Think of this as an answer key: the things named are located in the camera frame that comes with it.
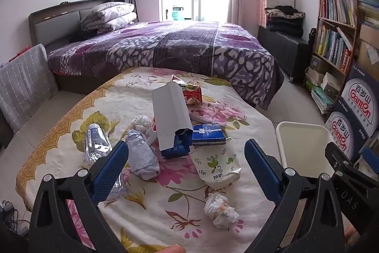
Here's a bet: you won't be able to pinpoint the row of thick books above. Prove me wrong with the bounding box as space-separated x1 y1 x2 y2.
314 22 355 73

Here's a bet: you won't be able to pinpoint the black cables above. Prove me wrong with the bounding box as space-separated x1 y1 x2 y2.
0 199 29 239

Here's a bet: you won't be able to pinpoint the crumpled printed white tissue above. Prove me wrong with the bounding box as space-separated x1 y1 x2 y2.
203 192 240 230

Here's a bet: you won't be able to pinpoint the green plastic basket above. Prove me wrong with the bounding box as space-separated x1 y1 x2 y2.
172 5 185 21

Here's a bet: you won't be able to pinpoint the wooden bookshelf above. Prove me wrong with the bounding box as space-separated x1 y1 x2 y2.
302 0 368 124

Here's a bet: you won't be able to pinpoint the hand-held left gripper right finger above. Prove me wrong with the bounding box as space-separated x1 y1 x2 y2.
244 139 346 253

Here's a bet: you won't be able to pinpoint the flat dark blue box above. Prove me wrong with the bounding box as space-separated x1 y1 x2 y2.
192 123 227 146

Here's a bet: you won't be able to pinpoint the grey checked cushion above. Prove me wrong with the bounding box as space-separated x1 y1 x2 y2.
0 44 59 134

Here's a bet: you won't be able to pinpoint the white plastic bin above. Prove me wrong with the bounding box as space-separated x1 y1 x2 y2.
275 121 339 182

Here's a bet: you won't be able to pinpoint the black storage bench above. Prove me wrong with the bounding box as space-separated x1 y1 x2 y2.
257 25 312 83

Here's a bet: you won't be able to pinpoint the dark bed headboard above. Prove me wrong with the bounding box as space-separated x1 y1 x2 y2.
29 0 113 47

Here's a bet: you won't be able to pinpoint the crushed clear plastic bottle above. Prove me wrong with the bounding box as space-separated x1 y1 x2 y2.
84 123 127 207

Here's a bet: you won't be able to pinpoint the stack of lying books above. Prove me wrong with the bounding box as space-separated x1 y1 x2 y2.
305 66 344 115

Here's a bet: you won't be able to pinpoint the purple patterned blanket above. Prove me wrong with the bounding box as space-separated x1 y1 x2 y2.
47 20 285 111

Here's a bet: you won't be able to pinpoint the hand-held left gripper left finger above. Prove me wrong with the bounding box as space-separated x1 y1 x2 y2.
29 140 131 253

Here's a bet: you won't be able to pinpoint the pile of folded clothes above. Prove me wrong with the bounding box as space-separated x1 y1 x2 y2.
264 5 306 36

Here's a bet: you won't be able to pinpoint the red snack carton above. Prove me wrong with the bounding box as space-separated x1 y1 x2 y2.
171 74 203 106

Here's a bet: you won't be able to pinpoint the folded white quilt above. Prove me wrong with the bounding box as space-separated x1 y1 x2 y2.
80 2 138 32

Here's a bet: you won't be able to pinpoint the row of thin books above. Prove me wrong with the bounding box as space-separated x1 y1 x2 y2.
319 0 357 27

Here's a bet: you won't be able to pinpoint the blue printed carton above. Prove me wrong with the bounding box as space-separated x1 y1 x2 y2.
161 130 194 160

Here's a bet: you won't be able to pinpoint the crushed floral paper cup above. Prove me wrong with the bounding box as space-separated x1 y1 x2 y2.
189 146 242 190

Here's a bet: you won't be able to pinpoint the brown cardboard box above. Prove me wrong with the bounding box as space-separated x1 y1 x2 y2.
356 23 379 73

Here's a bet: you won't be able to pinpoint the blue white water box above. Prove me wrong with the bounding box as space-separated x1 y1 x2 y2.
340 63 379 135
325 111 372 162

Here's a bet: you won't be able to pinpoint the red cloth item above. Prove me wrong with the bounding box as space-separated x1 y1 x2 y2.
8 46 32 63

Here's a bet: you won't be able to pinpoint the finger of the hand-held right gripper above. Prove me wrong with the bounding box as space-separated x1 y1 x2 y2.
361 147 379 176
325 141 355 173

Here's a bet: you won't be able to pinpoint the crumpled grey paper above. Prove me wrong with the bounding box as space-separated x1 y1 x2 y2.
126 129 161 181

